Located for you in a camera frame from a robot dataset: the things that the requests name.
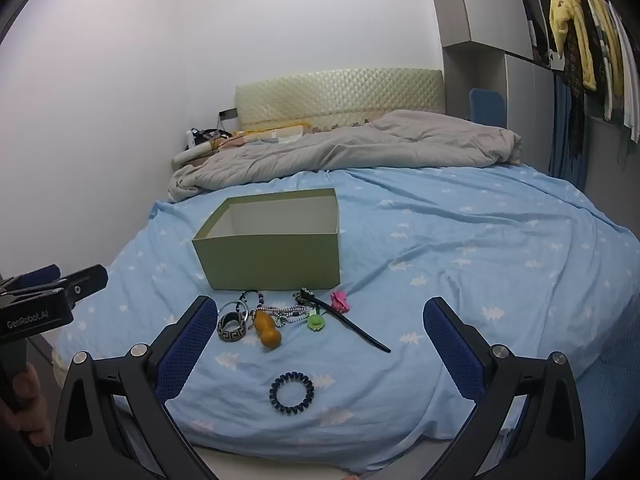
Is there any bedside clutter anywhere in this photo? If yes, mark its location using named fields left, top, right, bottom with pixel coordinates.
left=185, top=127, right=233, bottom=151

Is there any blue padded board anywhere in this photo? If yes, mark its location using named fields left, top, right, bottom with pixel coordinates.
left=469, top=88, right=507, bottom=128

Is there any blue curtain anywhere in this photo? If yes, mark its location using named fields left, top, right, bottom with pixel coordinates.
left=547, top=72, right=588, bottom=191

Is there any dark blue spiral hair tie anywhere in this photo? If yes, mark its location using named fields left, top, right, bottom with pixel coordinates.
left=269, top=371, right=315, bottom=415

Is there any black hair stick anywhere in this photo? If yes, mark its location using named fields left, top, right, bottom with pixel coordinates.
left=300, top=287, right=392, bottom=354

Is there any row of hanging clothes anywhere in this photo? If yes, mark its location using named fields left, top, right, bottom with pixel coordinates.
left=580, top=0, right=640, bottom=143

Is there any silver ring bangle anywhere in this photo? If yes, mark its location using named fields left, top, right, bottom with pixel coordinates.
left=218, top=301, right=251, bottom=322

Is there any black patterned bangle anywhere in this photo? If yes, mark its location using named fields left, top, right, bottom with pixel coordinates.
left=217, top=312, right=248, bottom=343

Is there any yellow hanging garment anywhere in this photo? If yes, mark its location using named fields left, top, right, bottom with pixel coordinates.
left=549, top=0, right=598, bottom=92

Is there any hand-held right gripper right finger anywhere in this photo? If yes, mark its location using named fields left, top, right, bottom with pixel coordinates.
left=422, top=296, right=586, bottom=480

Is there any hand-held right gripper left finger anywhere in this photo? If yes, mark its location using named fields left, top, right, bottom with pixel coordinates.
left=52, top=295, right=221, bottom=480

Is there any patterned pillow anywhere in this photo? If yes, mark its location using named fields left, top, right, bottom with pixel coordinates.
left=172, top=125, right=311, bottom=168

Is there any grey duvet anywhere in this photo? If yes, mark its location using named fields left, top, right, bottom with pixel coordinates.
left=167, top=109, right=523, bottom=204

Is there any silver bead chain necklace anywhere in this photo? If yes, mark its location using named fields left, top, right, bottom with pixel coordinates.
left=255, top=300, right=308, bottom=331

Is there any grey and white wardrobe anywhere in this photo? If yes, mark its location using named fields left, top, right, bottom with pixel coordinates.
left=425, top=0, right=556, bottom=176

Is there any wooden gourd pendant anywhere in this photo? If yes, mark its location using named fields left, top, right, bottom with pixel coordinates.
left=254, top=310, right=282, bottom=350

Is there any light blue printed bedsheet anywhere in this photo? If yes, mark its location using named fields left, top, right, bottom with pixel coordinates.
left=52, top=165, right=640, bottom=480

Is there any cream quilted headboard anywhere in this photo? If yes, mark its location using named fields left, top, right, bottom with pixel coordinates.
left=235, top=67, right=446, bottom=133

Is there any person's left hand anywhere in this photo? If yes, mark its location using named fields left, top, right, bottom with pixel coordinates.
left=0, top=364, right=53, bottom=447

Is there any green cardboard box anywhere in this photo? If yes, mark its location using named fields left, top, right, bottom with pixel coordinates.
left=192, top=188, right=342, bottom=292

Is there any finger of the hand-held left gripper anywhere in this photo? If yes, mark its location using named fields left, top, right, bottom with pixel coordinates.
left=52, top=264, right=109, bottom=311
left=0, top=265, right=62, bottom=295

